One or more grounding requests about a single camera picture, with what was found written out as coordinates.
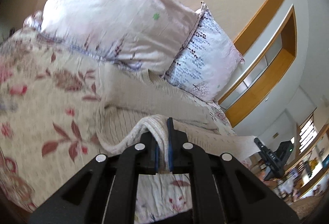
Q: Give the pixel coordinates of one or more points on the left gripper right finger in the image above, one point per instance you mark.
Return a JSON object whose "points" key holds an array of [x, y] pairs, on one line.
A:
{"points": [[222, 189]]}

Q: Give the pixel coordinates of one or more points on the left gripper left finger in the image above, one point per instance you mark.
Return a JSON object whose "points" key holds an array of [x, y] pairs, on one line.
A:
{"points": [[103, 191]]}

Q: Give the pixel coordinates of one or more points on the beige cable-knit sweater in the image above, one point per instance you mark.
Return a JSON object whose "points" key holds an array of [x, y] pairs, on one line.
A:
{"points": [[135, 102]]}

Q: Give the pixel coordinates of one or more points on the right hand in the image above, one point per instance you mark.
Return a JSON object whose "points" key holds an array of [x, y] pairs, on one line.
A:
{"points": [[272, 183]]}

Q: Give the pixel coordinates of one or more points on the floral bed sheet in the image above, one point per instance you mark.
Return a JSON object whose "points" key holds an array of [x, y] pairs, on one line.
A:
{"points": [[49, 95]]}

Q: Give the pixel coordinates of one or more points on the wooden framed wardrobe door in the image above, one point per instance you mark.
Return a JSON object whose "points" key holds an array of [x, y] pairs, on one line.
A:
{"points": [[268, 44]]}

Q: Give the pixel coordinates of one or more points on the white blue floral pillow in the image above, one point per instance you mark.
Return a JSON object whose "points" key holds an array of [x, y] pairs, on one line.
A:
{"points": [[205, 66]]}

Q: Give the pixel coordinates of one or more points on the pink floral pillow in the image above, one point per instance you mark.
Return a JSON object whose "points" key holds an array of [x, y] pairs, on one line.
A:
{"points": [[138, 34]]}

